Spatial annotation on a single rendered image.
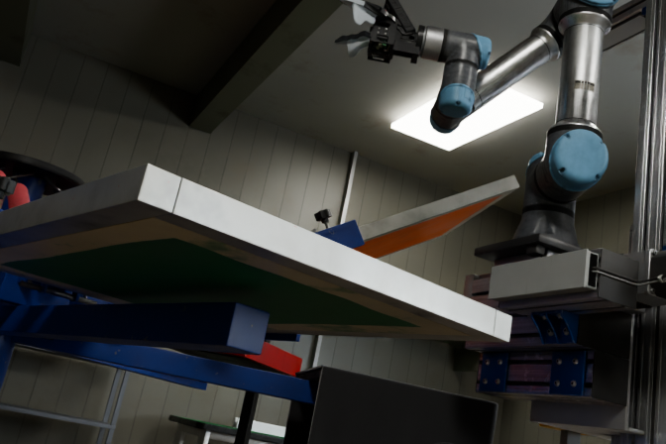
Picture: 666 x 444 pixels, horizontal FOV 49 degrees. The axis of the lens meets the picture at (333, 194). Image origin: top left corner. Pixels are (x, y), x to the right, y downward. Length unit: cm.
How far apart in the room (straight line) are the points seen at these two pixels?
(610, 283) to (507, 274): 22
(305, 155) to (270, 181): 47
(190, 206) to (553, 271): 82
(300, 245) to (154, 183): 18
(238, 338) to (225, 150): 566
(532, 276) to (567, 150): 30
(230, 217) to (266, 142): 603
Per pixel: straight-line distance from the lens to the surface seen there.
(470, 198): 200
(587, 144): 159
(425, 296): 93
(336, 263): 82
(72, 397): 611
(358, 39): 173
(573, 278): 133
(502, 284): 148
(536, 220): 167
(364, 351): 688
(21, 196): 194
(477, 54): 166
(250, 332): 100
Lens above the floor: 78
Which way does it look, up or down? 18 degrees up
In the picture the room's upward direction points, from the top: 11 degrees clockwise
